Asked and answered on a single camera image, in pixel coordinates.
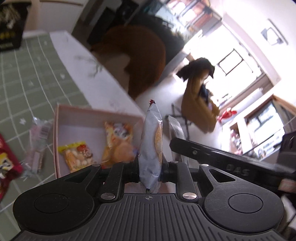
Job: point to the red cartoon snack packet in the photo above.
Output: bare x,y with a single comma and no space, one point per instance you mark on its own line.
8,166

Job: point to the clear wrapper packet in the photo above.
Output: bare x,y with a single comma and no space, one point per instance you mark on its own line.
38,143

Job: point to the black jacket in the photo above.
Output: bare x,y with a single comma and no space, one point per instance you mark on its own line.
196,67

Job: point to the tan padded coat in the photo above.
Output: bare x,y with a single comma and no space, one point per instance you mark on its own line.
194,104

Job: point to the yellow panda snack packet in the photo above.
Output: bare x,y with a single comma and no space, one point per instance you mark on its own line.
76,157

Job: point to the brown chair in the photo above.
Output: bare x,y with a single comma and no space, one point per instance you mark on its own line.
138,51

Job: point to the silver snack packet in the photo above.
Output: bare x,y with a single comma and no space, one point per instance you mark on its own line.
175,129

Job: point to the white cabinet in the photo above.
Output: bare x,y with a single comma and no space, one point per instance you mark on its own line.
60,14

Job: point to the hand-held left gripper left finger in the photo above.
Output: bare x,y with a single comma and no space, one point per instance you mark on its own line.
133,172

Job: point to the white round cracker packet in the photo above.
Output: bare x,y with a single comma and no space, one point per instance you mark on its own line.
149,143

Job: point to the pink cardboard box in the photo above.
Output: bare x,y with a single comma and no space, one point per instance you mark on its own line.
78,120

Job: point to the black tree print snack bag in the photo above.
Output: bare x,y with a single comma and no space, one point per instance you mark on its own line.
11,27

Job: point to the red stool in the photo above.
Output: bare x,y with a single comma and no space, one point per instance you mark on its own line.
226,114

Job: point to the orange cartoon snack packet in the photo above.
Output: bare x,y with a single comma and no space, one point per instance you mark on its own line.
118,148

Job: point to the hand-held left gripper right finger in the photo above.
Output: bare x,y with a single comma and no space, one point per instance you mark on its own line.
170,172

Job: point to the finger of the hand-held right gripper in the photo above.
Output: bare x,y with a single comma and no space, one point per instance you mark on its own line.
196,153

